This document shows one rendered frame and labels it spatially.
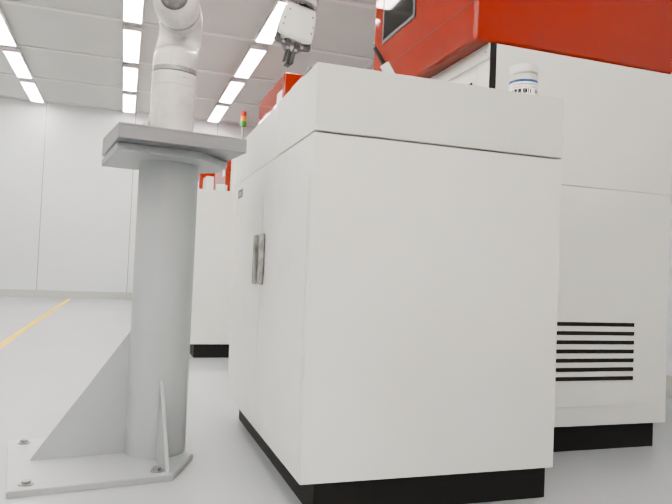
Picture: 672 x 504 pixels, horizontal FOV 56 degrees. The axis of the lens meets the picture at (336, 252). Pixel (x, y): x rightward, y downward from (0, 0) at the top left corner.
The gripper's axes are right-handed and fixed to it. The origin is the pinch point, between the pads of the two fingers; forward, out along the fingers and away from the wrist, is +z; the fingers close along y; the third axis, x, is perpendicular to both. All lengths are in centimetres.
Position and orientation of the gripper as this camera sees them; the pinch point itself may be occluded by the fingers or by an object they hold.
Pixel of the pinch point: (288, 59)
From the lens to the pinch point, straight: 186.7
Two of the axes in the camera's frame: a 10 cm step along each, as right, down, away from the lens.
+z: -2.4, 9.7, -1.0
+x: 3.2, -0.2, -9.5
